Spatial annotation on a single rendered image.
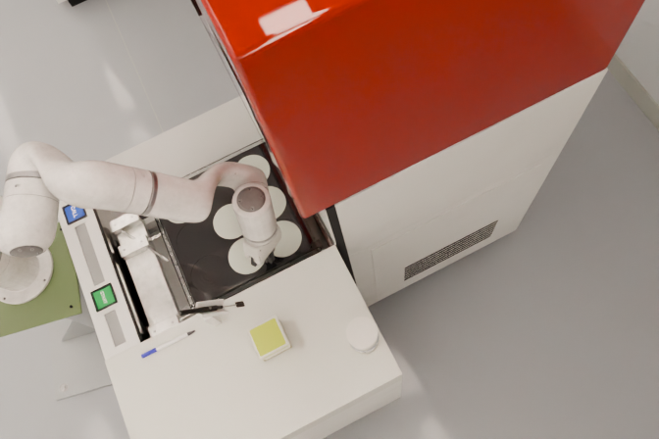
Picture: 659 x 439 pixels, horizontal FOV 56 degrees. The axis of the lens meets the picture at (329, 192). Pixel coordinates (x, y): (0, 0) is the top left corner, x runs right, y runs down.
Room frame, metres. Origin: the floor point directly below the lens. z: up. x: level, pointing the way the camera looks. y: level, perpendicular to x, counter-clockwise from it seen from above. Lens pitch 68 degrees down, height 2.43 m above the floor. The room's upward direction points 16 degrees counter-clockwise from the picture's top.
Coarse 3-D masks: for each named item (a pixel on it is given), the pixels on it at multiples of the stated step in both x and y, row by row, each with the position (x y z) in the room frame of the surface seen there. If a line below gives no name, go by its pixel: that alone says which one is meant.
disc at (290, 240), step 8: (280, 224) 0.58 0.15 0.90; (288, 224) 0.57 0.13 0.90; (288, 232) 0.55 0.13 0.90; (296, 232) 0.55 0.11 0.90; (280, 240) 0.54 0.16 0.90; (288, 240) 0.53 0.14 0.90; (296, 240) 0.52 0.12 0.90; (280, 248) 0.51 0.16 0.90; (288, 248) 0.51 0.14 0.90; (296, 248) 0.50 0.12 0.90; (280, 256) 0.49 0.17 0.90
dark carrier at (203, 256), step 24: (216, 192) 0.72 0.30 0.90; (288, 216) 0.60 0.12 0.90; (192, 240) 0.60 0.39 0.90; (216, 240) 0.59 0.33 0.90; (312, 240) 0.51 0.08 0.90; (192, 264) 0.54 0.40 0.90; (216, 264) 0.52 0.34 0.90; (264, 264) 0.49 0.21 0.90; (192, 288) 0.47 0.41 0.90; (216, 288) 0.46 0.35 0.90
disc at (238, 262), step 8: (240, 240) 0.57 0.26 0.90; (232, 248) 0.55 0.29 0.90; (240, 248) 0.55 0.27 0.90; (232, 256) 0.53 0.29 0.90; (240, 256) 0.52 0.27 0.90; (232, 264) 0.51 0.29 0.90; (240, 264) 0.50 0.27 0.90; (248, 264) 0.50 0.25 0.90; (240, 272) 0.48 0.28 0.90; (248, 272) 0.47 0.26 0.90
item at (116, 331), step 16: (64, 224) 0.72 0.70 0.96; (80, 224) 0.71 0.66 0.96; (96, 224) 0.70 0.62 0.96; (80, 240) 0.67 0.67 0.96; (96, 240) 0.65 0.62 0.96; (80, 256) 0.62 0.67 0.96; (96, 256) 0.61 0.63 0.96; (80, 272) 0.58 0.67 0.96; (96, 272) 0.57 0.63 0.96; (112, 272) 0.55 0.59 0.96; (96, 288) 0.52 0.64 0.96; (96, 320) 0.44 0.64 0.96; (112, 320) 0.43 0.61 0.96; (128, 320) 0.42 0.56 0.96; (112, 336) 0.39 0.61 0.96; (128, 336) 0.38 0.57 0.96; (112, 352) 0.35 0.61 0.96
